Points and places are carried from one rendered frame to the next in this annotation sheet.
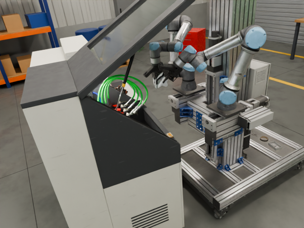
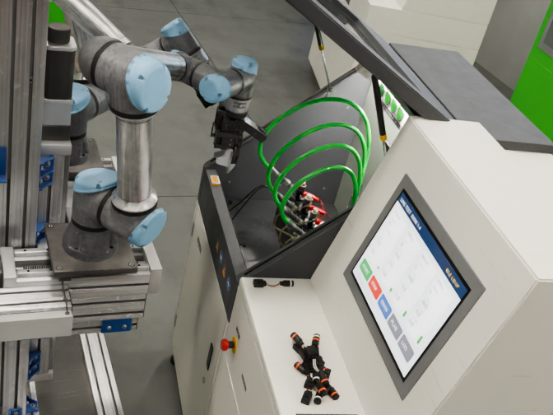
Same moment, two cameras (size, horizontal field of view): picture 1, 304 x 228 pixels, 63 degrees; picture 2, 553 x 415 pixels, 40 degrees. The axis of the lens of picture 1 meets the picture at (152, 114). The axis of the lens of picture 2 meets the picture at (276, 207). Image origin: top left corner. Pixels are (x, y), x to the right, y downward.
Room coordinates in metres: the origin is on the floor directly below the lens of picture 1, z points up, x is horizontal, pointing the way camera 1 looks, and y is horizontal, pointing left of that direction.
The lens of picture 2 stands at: (3.84, 0.04, 2.32)
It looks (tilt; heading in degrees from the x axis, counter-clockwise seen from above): 31 degrees down; 178
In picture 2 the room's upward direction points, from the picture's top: 14 degrees clockwise
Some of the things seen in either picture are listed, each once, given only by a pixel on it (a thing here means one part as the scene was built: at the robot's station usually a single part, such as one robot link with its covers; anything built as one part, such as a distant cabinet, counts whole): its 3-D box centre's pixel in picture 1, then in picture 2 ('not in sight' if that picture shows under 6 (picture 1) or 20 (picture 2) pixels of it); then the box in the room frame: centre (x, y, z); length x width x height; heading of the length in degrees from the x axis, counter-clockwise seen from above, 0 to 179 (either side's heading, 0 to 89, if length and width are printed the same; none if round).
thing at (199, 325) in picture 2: not in sight; (196, 328); (1.73, -0.06, 0.44); 0.65 x 0.02 x 0.68; 19
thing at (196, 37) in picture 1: (187, 48); not in sight; (5.95, -1.04, 0.43); 0.70 x 0.46 x 0.86; 51
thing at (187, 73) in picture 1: (187, 71); (97, 196); (2.16, -0.37, 1.20); 0.13 x 0.12 x 0.14; 63
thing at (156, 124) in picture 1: (159, 130); (220, 236); (1.72, -0.04, 0.87); 0.62 x 0.04 x 0.16; 19
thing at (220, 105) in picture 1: (226, 100); (67, 141); (1.71, -0.59, 1.09); 0.15 x 0.15 x 0.10
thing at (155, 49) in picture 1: (154, 49); (241, 77); (1.86, -0.07, 1.51); 0.09 x 0.08 x 0.11; 153
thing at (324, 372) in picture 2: (121, 88); (312, 364); (2.39, 0.28, 1.01); 0.23 x 0.11 x 0.06; 19
